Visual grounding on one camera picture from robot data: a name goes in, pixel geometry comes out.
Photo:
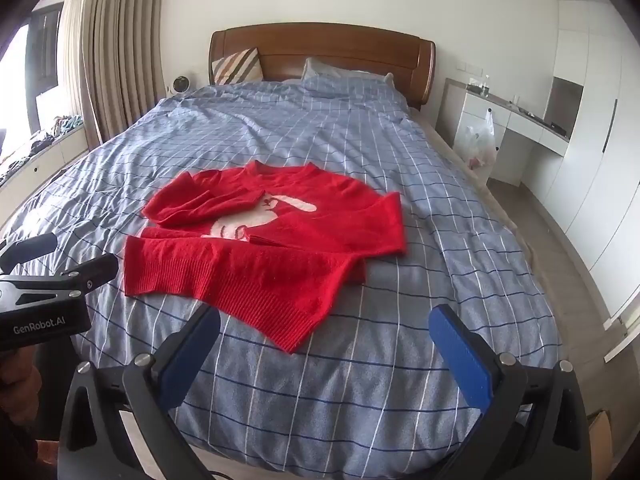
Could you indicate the pile of clothes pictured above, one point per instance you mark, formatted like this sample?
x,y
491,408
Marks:
x,y
47,132

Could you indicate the beige pleated curtain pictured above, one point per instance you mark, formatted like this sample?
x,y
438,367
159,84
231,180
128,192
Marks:
x,y
125,50

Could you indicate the dark framed window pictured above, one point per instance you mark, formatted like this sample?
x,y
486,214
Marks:
x,y
40,55

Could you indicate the blue checked pillow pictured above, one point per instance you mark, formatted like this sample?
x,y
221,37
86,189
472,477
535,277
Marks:
x,y
345,82

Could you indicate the white desk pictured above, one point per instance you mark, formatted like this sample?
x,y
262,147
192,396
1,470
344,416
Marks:
x,y
500,145

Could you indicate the drinking glass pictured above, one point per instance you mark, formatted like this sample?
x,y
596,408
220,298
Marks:
x,y
515,101

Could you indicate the white window bench cabinet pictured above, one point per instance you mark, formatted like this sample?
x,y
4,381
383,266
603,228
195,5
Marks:
x,y
45,170

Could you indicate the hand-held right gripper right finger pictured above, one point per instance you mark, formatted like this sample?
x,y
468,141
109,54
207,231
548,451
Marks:
x,y
457,355

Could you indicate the white wall switch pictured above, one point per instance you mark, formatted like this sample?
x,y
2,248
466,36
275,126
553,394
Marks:
x,y
470,66

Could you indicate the red knitted sweater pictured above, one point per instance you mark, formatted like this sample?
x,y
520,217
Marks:
x,y
280,255

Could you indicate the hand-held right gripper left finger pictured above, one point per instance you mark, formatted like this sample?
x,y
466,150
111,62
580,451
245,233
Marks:
x,y
192,347

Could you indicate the cardboard box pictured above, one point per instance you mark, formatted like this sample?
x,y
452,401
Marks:
x,y
600,425

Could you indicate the blue checked duvet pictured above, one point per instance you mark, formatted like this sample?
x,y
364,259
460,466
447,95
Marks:
x,y
350,390

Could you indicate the striped cushion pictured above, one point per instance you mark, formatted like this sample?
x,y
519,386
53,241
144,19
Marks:
x,y
237,67

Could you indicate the wooden headboard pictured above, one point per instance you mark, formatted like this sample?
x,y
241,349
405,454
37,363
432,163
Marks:
x,y
320,47

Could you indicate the white wardrobe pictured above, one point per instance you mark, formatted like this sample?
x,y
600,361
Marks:
x,y
595,160

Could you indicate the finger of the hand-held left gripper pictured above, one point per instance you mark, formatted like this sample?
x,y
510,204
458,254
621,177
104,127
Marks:
x,y
27,252
92,270

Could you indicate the clear plastic bag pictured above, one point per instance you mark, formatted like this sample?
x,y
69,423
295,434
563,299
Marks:
x,y
479,142

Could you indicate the clear bottle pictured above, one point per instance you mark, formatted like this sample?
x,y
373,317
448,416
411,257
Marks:
x,y
483,85

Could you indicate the sheer white curtain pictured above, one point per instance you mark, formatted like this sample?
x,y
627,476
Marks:
x,y
74,60

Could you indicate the dark tray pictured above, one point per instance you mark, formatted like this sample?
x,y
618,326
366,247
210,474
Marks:
x,y
557,127

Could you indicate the person's left hand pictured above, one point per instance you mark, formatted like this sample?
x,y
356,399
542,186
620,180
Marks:
x,y
17,375

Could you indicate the small round table fan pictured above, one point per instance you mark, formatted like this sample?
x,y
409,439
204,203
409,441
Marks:
x,y
181,85

